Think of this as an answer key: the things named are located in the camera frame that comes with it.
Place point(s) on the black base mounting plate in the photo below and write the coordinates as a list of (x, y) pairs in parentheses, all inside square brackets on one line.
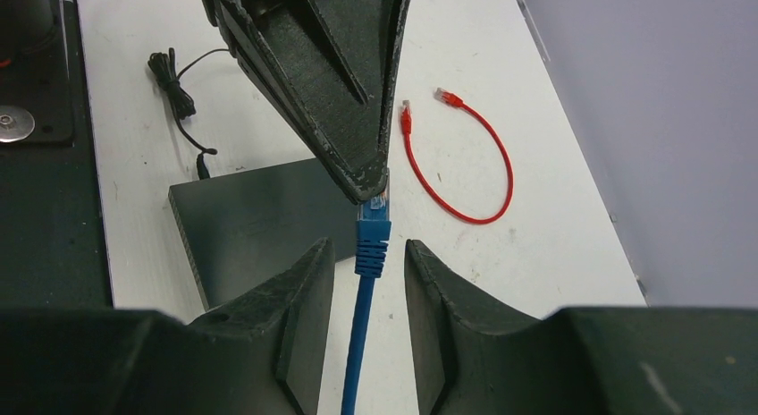
[(53, 251)]

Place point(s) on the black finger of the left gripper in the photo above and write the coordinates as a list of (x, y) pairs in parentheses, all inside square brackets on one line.
[(267, 38), (391, 63)]

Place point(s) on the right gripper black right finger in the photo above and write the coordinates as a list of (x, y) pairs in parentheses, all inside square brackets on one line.
[(474, 354)]

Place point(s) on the black network switch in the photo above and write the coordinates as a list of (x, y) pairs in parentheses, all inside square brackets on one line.
[(241, 229)]

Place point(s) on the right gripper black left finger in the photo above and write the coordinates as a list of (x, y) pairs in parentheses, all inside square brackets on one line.
[(260, 353)]

